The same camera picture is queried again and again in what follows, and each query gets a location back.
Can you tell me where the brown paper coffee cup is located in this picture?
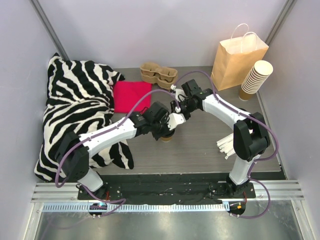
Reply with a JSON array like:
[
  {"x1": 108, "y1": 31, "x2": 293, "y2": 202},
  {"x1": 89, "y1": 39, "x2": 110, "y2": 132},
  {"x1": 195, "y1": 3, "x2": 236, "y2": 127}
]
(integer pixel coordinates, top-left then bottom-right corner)
[{"x1": 160, "y1": 135, "x2": 173, "y2": 143}]

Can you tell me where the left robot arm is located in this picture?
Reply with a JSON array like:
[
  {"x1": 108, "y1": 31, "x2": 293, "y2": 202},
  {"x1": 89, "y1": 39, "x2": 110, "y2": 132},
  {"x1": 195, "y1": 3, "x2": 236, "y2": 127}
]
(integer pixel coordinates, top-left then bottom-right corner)
[{"x1": 54, "y1": 101, "x2": 182, "y2": 200}]

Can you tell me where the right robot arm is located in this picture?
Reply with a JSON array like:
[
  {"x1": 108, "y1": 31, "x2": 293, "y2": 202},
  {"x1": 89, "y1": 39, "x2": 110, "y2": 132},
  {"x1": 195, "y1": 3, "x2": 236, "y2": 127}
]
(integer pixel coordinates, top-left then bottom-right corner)
[{"x1": 167, "y1": 79, "x2": 271, "y2": 198}]

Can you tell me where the cardboard cup carrier tray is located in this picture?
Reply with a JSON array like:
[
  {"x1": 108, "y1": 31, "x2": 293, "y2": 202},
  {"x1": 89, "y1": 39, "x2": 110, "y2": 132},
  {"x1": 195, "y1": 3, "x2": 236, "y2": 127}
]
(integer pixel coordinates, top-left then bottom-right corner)
[{"x1": 140, "y1": 62, "x2": 178, "y2": 90}]

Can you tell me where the pink folded cloth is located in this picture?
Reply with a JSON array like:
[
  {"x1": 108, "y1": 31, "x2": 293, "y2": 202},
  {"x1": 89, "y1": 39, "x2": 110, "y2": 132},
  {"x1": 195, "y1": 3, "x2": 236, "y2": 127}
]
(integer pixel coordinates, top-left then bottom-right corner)
[{"x1": 113, "y1": 81, "x2": 152, "y2": 114}]

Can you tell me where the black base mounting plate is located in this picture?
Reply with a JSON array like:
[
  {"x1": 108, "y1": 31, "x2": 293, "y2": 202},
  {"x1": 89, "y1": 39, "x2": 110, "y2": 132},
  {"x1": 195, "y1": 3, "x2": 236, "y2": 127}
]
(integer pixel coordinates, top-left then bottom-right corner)
[{"x1": 77, "y1": 173, "x2": 256, "y2": 205}]

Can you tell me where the brown paper bag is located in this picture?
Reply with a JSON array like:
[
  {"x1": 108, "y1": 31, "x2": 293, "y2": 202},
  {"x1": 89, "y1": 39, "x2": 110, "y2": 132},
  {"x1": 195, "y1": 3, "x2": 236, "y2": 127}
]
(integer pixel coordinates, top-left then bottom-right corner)
[{"x1": 211, "y1": 23, "x2": 269, "y2": 91}]

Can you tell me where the stack of paper cups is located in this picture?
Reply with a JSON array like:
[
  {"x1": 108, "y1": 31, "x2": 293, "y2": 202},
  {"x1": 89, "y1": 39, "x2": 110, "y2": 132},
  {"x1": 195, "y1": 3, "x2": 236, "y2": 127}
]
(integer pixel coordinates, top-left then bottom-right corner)
[{"x1": 238, "y1": 60, "x2": 274, "y2": 101}]

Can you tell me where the zebra print pillow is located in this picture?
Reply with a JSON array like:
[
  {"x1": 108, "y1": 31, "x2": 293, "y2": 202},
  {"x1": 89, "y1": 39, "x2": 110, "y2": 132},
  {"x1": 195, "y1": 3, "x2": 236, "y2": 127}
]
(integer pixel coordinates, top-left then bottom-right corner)
[{"x1": 34, "y1": 53, "x2": 125, "y2": 182}]

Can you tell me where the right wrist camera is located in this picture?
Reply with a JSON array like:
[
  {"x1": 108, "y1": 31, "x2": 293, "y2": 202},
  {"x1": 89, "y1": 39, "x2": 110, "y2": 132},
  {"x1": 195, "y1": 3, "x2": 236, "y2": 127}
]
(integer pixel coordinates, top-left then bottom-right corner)
[{"x1": 169, "y1": 85, "x2": 187, "y2": 102}]

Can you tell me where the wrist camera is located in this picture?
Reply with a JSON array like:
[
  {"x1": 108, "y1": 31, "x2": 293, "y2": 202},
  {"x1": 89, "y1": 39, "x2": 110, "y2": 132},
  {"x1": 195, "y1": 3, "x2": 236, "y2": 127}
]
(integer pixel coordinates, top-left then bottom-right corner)
[
  {"x1": 167, "y1": 106, "x2": 186, "y2": 131},
  {"x1": 169, "y1": 85, "x2": 187, "y2": 102}
]

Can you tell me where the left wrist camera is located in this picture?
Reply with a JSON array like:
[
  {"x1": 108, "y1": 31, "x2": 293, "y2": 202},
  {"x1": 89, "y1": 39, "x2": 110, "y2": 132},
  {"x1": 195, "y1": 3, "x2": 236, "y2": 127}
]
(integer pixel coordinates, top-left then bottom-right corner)
[{"x1": 167, "y1": 106, "x2": 186, "y2": 131}]

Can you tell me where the white cable duct strip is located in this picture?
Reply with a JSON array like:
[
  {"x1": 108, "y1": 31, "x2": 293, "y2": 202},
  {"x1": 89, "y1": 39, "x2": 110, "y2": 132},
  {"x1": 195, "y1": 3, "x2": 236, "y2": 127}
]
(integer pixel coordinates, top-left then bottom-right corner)
[{"x1": 42, "y1": 201, "x2": 230, "y2": 213}]

